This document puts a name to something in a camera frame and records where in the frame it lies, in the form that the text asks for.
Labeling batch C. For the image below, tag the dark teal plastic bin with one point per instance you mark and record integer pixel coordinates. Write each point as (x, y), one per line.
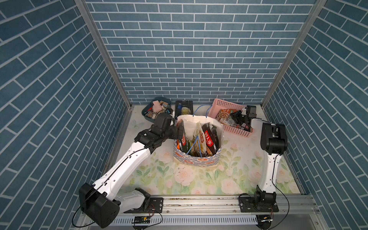
(147, 112)

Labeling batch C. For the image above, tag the dark green seasoning packet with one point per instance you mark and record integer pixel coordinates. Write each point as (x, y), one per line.
(215, 137)

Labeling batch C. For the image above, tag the right aluminium corner post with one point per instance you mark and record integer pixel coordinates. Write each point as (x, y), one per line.
(311, 18)

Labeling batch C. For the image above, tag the light green seasoning packet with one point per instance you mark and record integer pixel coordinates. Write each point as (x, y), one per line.
(199, 145)

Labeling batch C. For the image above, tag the green circuit board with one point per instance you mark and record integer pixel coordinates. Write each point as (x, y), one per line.
(145, 220)

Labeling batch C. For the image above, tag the floral table mat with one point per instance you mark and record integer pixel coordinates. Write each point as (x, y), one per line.
(240, 170)

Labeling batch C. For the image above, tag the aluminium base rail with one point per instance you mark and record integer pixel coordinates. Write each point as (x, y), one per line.
(225, 212)

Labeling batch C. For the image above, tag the aluminium corner frame post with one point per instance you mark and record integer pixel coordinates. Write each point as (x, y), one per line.
(87, 17)

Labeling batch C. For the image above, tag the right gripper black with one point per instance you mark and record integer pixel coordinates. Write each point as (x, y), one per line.
(236, 114)

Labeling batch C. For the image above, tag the red fish seasoning packet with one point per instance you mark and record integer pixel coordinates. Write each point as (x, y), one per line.
(183, 143)

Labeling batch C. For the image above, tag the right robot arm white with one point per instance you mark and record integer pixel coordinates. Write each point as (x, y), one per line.
(273, 142)

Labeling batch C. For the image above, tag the black seasoning packet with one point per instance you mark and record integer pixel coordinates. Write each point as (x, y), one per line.
(209, 139)

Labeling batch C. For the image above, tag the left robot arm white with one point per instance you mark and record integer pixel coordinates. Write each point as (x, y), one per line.
(99, 200)

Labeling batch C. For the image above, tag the blue checkered paper bag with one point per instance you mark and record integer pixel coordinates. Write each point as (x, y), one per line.
(190, 122)

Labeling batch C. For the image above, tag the pink perforated plastic basket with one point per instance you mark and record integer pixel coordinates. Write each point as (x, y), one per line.
(221, 104)

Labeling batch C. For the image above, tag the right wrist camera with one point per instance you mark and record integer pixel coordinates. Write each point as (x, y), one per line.
(250, 111)

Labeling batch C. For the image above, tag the cream black fish packet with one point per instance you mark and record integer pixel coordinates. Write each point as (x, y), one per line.
(230, 122)

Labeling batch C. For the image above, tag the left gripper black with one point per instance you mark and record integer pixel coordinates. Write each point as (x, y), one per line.
(174, 134)

